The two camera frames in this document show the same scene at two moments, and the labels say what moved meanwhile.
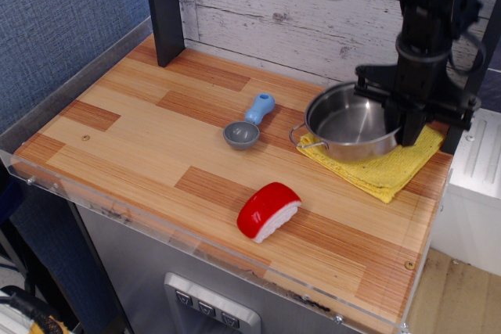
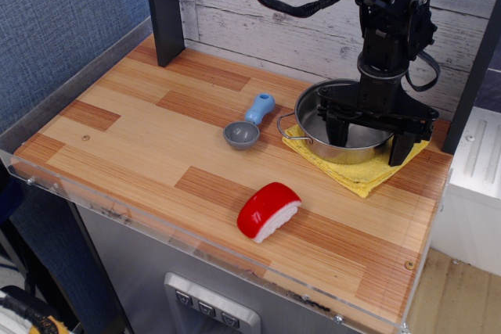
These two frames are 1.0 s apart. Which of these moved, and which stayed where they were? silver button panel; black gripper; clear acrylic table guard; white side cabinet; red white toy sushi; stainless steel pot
Moved: black gripper; stainless steel pot
Stayed: white side cabinet; silver button panel; clear acrylic table guard; red white toy sushi
